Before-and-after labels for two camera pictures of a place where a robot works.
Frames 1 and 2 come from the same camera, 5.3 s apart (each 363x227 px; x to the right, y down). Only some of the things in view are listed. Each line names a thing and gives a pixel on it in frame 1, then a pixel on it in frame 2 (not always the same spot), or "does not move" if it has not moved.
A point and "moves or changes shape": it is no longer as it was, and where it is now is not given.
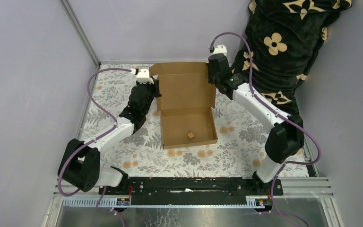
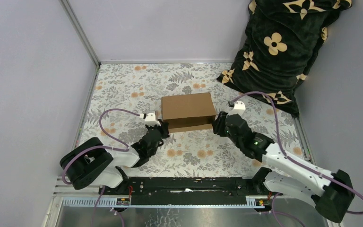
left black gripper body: [152, 92] → [163, 135]
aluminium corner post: [81, 31] does not move
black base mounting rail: [192, 191] does not move
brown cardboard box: [186, 98] moves or changes shape
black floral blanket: [284, 36] does not move
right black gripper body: [211, 78] → [221, 129]
